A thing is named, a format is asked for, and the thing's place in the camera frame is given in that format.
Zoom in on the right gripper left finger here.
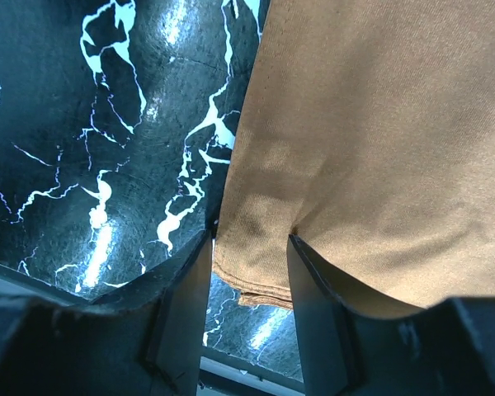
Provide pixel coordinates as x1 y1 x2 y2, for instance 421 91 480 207
93 229 212 395

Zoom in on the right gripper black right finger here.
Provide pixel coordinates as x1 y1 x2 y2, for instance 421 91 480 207
287 234 437 395

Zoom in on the orange cloth napkin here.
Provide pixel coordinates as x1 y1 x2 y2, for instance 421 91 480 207
214 1 495 309

